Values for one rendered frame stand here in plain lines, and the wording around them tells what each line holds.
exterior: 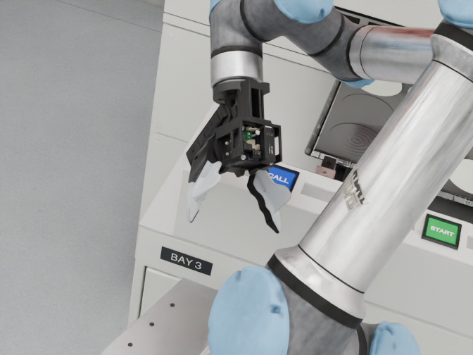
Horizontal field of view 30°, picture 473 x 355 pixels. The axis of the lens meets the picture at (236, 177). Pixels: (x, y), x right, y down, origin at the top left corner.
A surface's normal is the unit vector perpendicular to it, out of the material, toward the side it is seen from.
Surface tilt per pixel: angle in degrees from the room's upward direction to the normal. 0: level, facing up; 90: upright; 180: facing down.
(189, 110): 90
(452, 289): 90
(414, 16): 90
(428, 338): 90
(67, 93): 0
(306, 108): 0
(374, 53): 74
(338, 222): 51
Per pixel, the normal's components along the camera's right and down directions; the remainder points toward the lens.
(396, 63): -0.80, 0.35
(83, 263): 0.16, -0.76
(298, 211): -0.29, 0.57
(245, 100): -0.80, -0.14
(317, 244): -0.60, -0.34
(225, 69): -0.43, -0.23
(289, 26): -0.10, 0.89
